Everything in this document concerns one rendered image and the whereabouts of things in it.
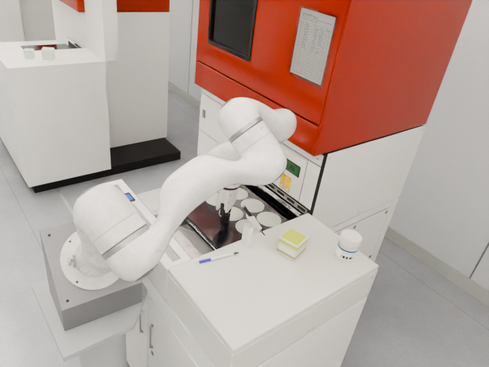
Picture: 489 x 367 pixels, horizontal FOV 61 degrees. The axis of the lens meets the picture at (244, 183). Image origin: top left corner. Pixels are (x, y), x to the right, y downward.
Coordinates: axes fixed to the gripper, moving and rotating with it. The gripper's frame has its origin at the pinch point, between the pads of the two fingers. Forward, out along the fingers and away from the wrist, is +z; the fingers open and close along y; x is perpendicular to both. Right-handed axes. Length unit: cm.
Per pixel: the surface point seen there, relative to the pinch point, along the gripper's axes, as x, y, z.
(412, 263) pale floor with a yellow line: 97, -136, 92
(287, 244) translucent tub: 28.3, 16.1, -10.0
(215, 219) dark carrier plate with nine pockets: -4.0, 0.7, 2.1
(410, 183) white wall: 79, -158, 41
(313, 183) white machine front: 28.3, -14.7, -17.4
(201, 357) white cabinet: 15, 51, 14
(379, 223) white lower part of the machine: 60, -65, 23
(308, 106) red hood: 21, -13, -47
